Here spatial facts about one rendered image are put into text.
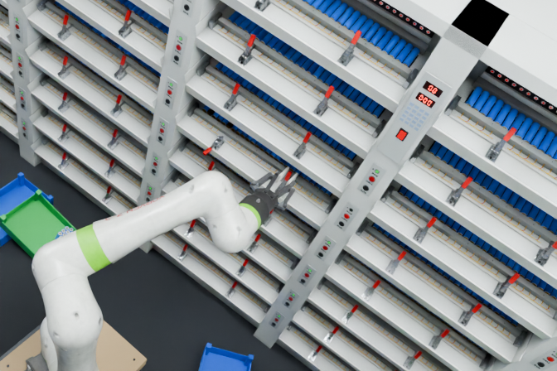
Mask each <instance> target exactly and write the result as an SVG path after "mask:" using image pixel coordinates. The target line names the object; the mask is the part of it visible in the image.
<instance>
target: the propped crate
mask: <svg viewBox="0 0 557 371"><path fill-rule="evenodd" d="M41 193H42V192H41V191H40V190H37V191H36V192H35V194H34V195H32V196H31V197H29V198H28V199H26V200H25V201H23V202H22V203H21V204H20V205H18V206H17V207H15V208H14V209H13V210H11V211H9V212H8V213H6V214H3V215H1V216H0V227H1V228H2V229H3V230H4V231H5V232H6V233H7V234H8V235H9V236H10V237H11V238H12V239H13V240H14V241H15V242H16V243H17V244H18V245H19V246H20V247H21V248H22V249H23V250H24V251H25V252H26V253H27V254H28V255H29V256H30V257H31V258H32V259H33V258H34V256H35V254H36V252H37V251H38V249H39V248H40V247H42V246H43V245H45V244H46V243H49V242H51V241H53V240H55V237H56V235H57V234H58V233H59V232H60V231H61V230H62V229H64V228H65V226H68V227H69V228H73V232H74V231H76V230H77V229H76V228H75V227H74V226H73V225H72V224H71V223H70V222H69V221H68V220H67V219H66V218H65V217H64V216H63V215H62V214H61V213H60V212H59V211H58V210H57V209H56V208H55V207H54V206H53V205H52V204H51V203H50V202H49V201H48V200H47V199H46V198H45V197H44V196H43V195H42V194H41Z"/></svg>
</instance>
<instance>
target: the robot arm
mask: <svg viewBox="0 0 557 371"><path fill-rule="evenodd" d="M289 168H290V167H289V166H288V167H287V168H286V169H285V170H284V171H283V172H281V171H278V172H276V173H275V174H274V175H273V174H272V172H269V173H267V174H266V175H265V176H263V177H261V178H260V179H258V180H257V181H252V183H251V185H250V187H249V188H250V189H251V190H253V191H254V193H253V194H252V195H247V196H246V197H245V198H244V199H243V200H242V201H241V202H240V203H239V204H238V201H237V199H236V197H235V193H234V191H233V189H232V185H231V183H230V181H229V179H228V178H227V177H226V176H225V175H224V174H222V173H220V172H218V171H206V172H203V173H202V174H200V175H199V176H197V177H196V178H194V179H192V180H191V181H188V182H187V183H186V184H184V185H182V186H180V187H178V188H176V189H175V190H172V191H170V192H168V193H166V194H165V195H162V196H160V197H158V198H156V199H155V200H152V201H149V202H148V203H146V204H144V205H140V206H139V207H136V208H134V209H131V210H128V211H125V212H123V213H121V214H117V215H115V216H112V217H109V218H106V219H102V220H99V221H96V222H94V223H93V224H91V225H89V226H86V227H84V228H82V229H78V230H76V231H74V232H72V233H69V234H67V235H64V236H62V237H60V238H57V239H55V240H53V241H51V242H49V243H46V244H45V245H43V246H42V247H40V248H39V249H38V251H37V252H36V254H35V256H34V258H33V260H32V265H31V267H32V272H33V275H34V278H35V279H36V283H37V285H38V287H39V289H40V292H41V295H42V299H43V302H44V306H45V310H46V317H45V319H44V320H43V321H42V323H41V328H40V334H41V352H40V353H39V354H38V355H37V356H35V357H33V356H32V357H30V358H29V359H27V360H26V363H27V369H26V370H24V371H99V368H98V365H97V362H96V347H97V342H98V338H99V334H100V331H101V330H102V326H103V315H102V311H101V310H100V308H99V305H98V303H97V301H96V300H95V298H94V295H93V292H92V291H91V288H90V285H89V282H88V279H87V277H88V276H89V275H91V274H93V273H95V272H97V271H99V270H100V269H102V268H103V267H106V266H108V265H109V264H111V263H115V262H117V261H118V260H119V259H120V258H123V257H124V256H126V255H127V254H129V253H131V252H132V251H133V250H135V249H137V248H139V247H141V246H142V245H144V244H145V243H147V242H149V241H151V240H153V239H155V238H156V237H158V236H160V235H162V234H165V233H166V232H168V231H170V230H172V229H175V228H176V227H179V226H181V225H183V224H185V223H188V222H190V221H191V220H193V219H196V218H198V217H203V218H204V219H205V222H206V224H207V227H208V229H209V232H210V234H211V238H212V241H213V243H214V245H215V246H216V247H217V248H218V249H219V250H221V251H223V252H225V253H237V252H239V251H241V250H242V249H244V248H245V247H246V246H247V244H248V243H249V241H250V239H251V237H252V236H253V234H254V233H255V232H256V230H257V229H258V228H259V227H260V226H261V225H262V224H263V223H264V222H265V221H266V220H267V219H268V217H269V213H270V211H271V210H273V209H276V208H279V209H280V210H281V211H282V212H284V211H285V209H286V207H287V204H288V201H289V200H290V198H291V197H292V195H293V193H294V191H295V189H294V188H293V186H294V184H295V182H296V181H295V180H296V178H297V176H298V173H296V174H295V175H294V176H293V177H292V178H291V179H290V180H289V181H288V182H287V184H286V186H285V187H284V188H282V189H281V190H279V191H276V192H272V191H271V190H270V189H271V187H272V185H273V184H274V182H276V183H278V182H279V181H280V180H281V179H282V178H283V177H284V176H285V175H286V174H287V172H288V170H289ZM268 180H271V181H270V182H269V183H268V185H267V186H266V188H258V187H260V186H261V185H263V184H264V183H265V182H266V181H268ZM286 193H288V195H287V196H286V198H285V199H284V201H282V202H280V204H279V202H278V198H280V197H281V196H283V195H284V194H286Z"/></svg>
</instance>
